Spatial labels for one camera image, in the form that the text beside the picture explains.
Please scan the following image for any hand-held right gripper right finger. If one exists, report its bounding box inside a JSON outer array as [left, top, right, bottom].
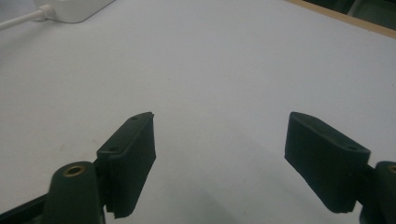
[[284, 111, 396, 224]]

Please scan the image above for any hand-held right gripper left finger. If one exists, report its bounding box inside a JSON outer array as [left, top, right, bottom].
[[42, 111, 157, 224]]

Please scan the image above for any white power strip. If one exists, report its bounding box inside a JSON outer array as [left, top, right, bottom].
[[32, 0, 117, 24]]

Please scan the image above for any white power cable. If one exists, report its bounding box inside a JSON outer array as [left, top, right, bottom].
[[0, 4, 57, 32]]

